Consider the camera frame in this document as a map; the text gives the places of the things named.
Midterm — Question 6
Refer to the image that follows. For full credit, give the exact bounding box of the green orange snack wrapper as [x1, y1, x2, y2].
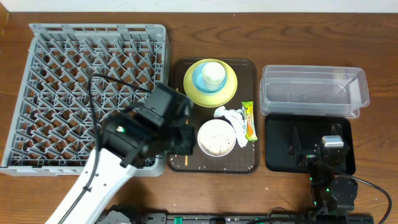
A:
[242, 101, 257, 141]

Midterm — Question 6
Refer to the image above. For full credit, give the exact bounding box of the white napkin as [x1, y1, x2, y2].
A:
[213, 106, 248, 147]

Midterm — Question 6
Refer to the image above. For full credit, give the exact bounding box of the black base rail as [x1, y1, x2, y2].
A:
[102, 212, 374, 224]

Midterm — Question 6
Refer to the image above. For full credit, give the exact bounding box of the black plastic tray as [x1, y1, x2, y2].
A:
[265, 114, 356, 175]

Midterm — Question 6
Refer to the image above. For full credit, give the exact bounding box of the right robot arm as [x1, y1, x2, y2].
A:
[289, 128, 358, 220]

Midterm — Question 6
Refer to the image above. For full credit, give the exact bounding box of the left black cable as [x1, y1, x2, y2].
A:
[57, 73, 153, 224]

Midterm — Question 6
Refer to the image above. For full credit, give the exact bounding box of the white cup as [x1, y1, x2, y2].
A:
[201, 62, 226, 91]

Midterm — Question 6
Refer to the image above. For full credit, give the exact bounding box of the yellow-green plate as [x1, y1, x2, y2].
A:
[183, 58, 238, 108]

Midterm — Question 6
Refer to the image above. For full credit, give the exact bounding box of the grey plastic dish rack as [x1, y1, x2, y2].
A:
[1, 24, 170, 176]

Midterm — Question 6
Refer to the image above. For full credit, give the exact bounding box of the white bowl with rice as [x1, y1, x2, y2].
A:
[197, 119, 236, 157]

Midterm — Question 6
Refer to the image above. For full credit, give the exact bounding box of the clear plastic bin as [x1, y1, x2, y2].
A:
[259, 65, 370, 118]

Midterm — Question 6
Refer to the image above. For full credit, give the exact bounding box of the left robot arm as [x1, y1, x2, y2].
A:
[48, 84, 196, 223]

